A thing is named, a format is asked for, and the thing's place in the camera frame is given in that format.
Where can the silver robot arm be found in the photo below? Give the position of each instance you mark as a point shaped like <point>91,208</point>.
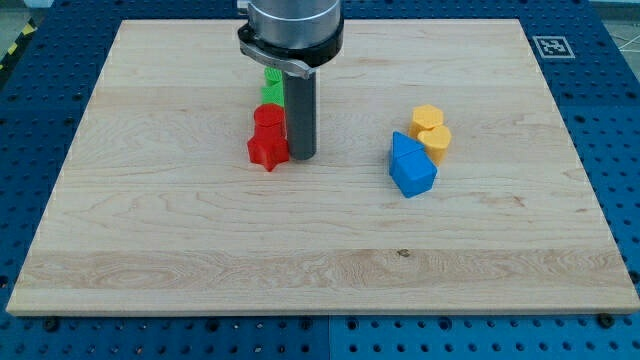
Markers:
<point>293,36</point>

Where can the red star block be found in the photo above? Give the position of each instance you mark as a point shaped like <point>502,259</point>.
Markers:
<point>268,147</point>

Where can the blue triangle block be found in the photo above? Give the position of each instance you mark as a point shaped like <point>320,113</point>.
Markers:
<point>401,145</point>

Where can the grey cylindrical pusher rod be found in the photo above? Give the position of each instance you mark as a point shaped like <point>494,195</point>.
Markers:
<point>300,111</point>

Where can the blue cube block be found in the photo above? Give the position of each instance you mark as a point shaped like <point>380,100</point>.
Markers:
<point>413,173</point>

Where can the green block front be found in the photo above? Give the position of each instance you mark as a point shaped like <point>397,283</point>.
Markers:
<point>273,94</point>

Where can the green block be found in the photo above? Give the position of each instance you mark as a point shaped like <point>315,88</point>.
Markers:
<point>272,76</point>
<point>273,94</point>

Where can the green block rear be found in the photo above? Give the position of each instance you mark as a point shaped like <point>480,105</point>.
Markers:
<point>272,76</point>

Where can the yellow hexagon block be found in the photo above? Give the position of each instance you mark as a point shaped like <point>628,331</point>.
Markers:
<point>425,117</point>

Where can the yellow heart block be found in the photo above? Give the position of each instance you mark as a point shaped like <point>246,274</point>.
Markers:
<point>436,142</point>

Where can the wooden board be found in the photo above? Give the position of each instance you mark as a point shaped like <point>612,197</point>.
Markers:
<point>159,212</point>

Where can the white fiducial marker tag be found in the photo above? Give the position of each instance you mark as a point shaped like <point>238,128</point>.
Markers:
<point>553,47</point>

